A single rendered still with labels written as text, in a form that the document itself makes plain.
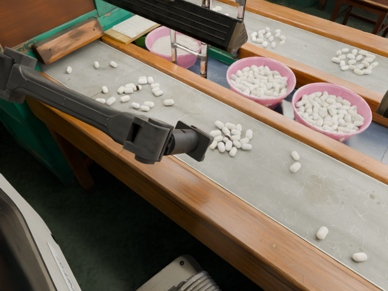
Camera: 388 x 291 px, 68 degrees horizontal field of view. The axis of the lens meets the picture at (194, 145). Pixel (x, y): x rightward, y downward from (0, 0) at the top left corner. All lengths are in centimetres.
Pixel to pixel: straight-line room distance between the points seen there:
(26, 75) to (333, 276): 80
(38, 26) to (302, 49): 110
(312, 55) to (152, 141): 101
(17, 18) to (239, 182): 97
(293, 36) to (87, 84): 96
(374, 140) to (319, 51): 48
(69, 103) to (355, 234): 75
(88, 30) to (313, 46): 100
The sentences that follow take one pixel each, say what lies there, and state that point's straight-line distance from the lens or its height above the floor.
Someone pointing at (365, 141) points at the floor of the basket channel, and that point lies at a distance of 119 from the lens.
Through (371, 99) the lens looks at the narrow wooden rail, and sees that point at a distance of 123.
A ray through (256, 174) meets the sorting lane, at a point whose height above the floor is 74.
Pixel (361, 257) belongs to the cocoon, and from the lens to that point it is 83.
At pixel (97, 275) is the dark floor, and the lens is 157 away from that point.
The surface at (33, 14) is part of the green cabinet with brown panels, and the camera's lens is 131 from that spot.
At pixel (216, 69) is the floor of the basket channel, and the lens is 135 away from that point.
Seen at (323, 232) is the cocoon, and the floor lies 76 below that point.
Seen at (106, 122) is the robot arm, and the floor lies 105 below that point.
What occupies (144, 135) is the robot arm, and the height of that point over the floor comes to 105.
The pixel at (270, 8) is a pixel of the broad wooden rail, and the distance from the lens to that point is 169.
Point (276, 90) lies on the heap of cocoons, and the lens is 116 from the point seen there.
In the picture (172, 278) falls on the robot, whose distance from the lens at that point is 101.
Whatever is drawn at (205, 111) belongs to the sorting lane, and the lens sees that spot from 104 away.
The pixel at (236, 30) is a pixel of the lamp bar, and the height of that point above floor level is 109.
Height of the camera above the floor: 145
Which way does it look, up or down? 50 degrees down
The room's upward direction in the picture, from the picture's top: straight up
